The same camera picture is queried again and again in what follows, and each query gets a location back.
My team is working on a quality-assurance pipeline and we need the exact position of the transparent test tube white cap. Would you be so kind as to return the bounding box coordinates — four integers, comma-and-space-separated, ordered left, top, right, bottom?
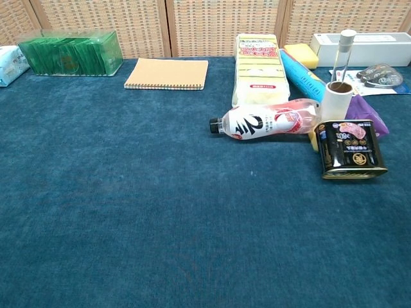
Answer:
330, 28, 357, 85

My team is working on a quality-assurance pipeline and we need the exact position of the yellow cloth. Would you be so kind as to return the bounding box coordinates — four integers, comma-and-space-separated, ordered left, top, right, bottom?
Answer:
308, 130, 320, 152

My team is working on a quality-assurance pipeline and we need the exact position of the pink white plastic bottle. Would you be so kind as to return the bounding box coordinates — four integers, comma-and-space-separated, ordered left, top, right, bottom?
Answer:
209, 98, 322, 141

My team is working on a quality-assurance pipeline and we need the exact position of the blue table cloth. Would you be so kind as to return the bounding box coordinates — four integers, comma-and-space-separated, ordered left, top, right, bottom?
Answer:
0, 56, 411, 308

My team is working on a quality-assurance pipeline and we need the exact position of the orange spiral notebook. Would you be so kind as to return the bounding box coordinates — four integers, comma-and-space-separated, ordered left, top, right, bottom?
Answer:
123, 57, 209, 91

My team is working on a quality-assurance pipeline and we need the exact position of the yellow sponge multipack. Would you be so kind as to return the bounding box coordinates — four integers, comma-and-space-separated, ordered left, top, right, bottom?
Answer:
231, 33, 292, 108

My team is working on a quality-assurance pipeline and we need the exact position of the blue cling film roll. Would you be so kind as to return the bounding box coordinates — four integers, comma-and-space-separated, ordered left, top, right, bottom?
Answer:
278, 48, 328, 104

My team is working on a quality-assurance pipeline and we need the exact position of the woven folding screen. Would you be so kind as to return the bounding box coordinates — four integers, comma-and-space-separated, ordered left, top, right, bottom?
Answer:
0, 0, 411, 59

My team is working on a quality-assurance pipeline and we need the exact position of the white paper roll cardboard core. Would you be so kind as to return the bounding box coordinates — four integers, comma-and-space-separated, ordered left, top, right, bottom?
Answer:
320, 80, 356, 123

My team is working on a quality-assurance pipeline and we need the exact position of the yellow sponge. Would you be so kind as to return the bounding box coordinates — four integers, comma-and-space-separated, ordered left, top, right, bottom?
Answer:
283, 43, 320, 69

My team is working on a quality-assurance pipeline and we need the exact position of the black luncheon meat can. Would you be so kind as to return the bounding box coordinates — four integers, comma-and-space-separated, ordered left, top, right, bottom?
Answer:
313, 119, 389, 180

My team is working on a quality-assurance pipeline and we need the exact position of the purple box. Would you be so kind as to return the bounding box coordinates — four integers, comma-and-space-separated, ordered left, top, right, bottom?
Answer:
345, 94, 390, 139

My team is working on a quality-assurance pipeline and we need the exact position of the clear box of green sachets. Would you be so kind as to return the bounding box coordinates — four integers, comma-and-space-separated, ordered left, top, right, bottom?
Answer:
17, 28, 125, 78

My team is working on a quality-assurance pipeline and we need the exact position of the correction tape blister pack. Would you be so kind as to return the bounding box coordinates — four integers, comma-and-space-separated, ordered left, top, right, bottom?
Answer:
328, 63, 408, 97

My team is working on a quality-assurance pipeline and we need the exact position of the white power strip box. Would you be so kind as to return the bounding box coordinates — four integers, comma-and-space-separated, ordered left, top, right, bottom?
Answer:
310, 31, 411, 67

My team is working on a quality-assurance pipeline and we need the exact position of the light blue wet wipes pack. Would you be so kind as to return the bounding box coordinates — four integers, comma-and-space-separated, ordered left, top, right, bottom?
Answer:
0, 44, 30, 88

